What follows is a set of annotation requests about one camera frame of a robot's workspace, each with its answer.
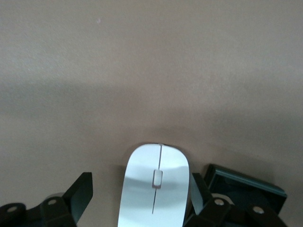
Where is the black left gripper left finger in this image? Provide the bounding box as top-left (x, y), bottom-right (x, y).
top-left (0, 172), bottom-right (93, 227)

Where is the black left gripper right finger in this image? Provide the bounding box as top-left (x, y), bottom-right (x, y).
top-left (183, 172), bottom-right (288, 227)

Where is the white computer mouse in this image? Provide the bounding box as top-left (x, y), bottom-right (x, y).
top-left (117, 142), bottom-right (190, 227)

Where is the brown table cover cloth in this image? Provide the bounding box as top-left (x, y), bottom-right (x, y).
top-left (0, 0), bottom-right (303, 227)

